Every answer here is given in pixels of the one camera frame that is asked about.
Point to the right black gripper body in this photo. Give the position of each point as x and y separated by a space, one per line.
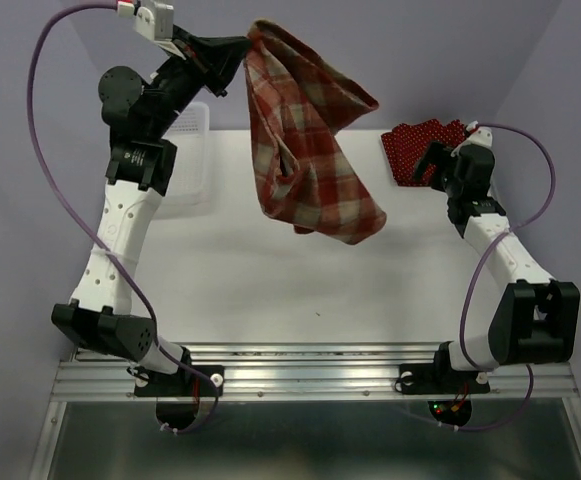
454 188

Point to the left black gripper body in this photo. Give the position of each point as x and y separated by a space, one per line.
178 81

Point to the red cream plaid skirt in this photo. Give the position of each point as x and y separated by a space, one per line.
298 103

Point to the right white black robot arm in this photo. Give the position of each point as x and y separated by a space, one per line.
536 318

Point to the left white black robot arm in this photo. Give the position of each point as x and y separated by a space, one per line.
98 315

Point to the white plastic basket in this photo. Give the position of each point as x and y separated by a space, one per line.
190 180

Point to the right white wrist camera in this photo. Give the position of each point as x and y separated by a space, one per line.
477 135

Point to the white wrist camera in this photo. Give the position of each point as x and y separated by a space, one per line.
153 20
477 135

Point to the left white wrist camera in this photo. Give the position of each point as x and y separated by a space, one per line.
153 20

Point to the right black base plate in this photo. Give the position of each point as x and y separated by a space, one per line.
427 379

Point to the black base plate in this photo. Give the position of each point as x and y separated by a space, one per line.
150 384
427 379

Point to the aluminium rail frame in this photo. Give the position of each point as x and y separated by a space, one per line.
314 338

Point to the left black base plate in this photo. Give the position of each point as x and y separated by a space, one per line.
150 384

